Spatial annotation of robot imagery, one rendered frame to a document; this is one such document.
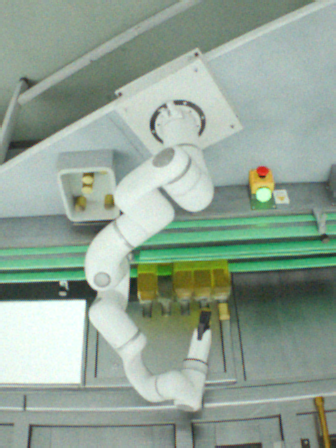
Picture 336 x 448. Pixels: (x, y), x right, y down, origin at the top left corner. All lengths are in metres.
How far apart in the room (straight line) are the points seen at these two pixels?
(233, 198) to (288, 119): 0.31
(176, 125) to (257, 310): 0.74
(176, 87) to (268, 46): 0.27
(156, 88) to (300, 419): 1.06
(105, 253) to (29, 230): 0.60
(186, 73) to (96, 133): 0.36
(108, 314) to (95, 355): 0.38
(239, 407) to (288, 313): 0.39
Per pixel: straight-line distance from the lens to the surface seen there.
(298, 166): 1.67
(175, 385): 1.32
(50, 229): 1.73
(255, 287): 1.80
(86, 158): 1.54
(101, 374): 1.61
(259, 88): 1.45
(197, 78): 1.33
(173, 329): 1.66
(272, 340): 1.70
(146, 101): 1.35
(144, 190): 1.11
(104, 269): 1.20
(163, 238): 1.54
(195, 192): 1.15
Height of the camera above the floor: 1.95
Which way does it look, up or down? 42 degrees down
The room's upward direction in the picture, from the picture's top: 178 degrees clockwise
